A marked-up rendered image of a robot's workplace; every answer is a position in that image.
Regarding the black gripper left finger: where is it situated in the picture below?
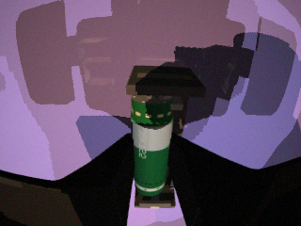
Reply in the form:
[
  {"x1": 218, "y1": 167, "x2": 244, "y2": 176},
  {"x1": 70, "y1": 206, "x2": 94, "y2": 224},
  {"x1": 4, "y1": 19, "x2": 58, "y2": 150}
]
[{"x1": 0, "y1": 133, "x2": 135, "y2": 226}]

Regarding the green and white battery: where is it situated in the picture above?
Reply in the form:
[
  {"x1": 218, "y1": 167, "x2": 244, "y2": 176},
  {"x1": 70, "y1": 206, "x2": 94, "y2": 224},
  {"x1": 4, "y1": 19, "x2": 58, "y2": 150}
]
[{"x1": 131, "y1": 95, "x2": 174, "y2": 196}]

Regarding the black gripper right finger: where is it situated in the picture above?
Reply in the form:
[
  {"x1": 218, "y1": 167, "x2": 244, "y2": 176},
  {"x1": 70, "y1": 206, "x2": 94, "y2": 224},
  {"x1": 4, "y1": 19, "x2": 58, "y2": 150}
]
[{"x1": 168, "y1": 132, "x2": 301, "y2": 226}]

